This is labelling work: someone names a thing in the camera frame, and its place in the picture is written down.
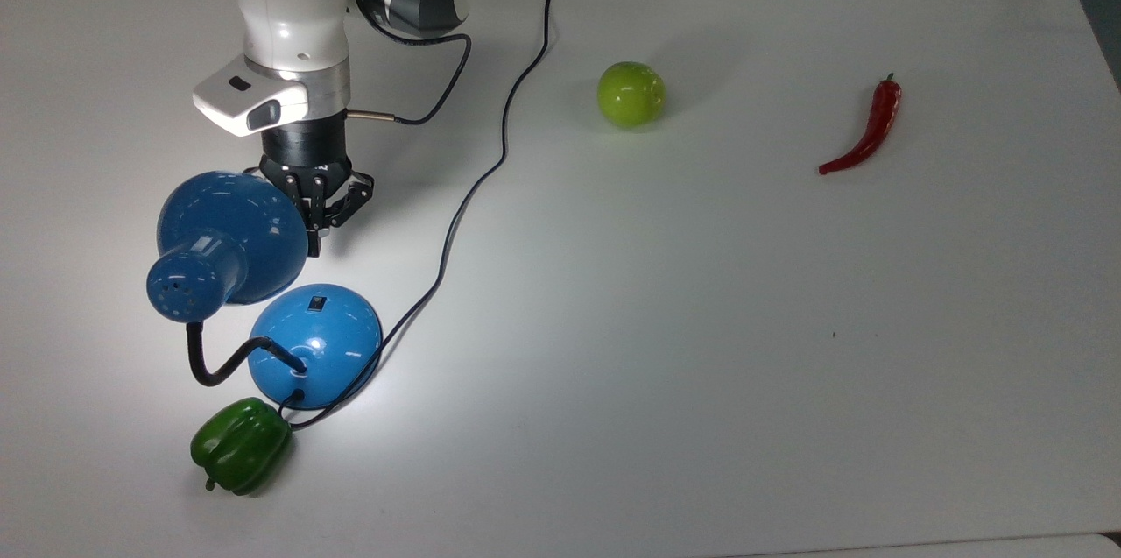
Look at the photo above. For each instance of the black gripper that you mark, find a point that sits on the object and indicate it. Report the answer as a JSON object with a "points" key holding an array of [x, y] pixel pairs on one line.
{"points": [[306, 148]]}

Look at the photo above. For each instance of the blue desk lamp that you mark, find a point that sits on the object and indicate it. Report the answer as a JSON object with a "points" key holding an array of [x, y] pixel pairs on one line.
{"points": [[315, 348]]}

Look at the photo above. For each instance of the green bell pepper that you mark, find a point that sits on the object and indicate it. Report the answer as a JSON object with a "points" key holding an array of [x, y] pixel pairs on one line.
{"points": [[241, 446]]}

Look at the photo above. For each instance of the green apple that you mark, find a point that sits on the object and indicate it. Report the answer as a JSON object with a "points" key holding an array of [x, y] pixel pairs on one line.
{"points": [[631, 94]]}

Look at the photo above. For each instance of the red chili pepper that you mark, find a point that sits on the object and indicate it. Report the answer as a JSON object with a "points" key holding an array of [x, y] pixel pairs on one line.
{"points": [[876, 124]]}

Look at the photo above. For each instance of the white camera box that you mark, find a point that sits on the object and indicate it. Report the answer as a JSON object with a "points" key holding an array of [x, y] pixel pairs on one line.
{"points": [[250, 98]]}

